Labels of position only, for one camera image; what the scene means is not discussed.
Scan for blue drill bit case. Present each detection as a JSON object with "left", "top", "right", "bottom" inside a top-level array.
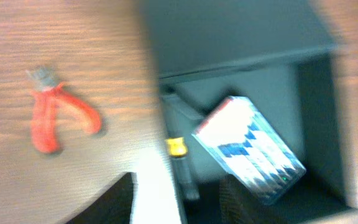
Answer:
[{"left": 192, "top": 96, "right": 306, "bottom": 205}]

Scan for red handled pliers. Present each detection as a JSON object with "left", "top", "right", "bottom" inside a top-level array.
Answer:
[{"left": 27, "top": 66, "right": 103, "bottom": 154}]

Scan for black yellow screwdriver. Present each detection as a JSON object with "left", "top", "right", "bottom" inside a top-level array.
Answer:
[{"left": 160, "top": 85, "right": 201, "bottom": 202}]

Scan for black open gift box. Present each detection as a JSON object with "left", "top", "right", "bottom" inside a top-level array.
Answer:
[{"left": 140, "top": 0, "right": 358, "bottom": 223}]

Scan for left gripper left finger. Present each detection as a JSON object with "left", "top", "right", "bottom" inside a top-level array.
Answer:
[{"left": 66, "top": 172, "right": 134, "bottom": 224}]

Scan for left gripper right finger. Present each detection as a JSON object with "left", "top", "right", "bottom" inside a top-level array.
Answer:
[{"left": 219, "top": 175, "right": 288, "bottom": 224}]

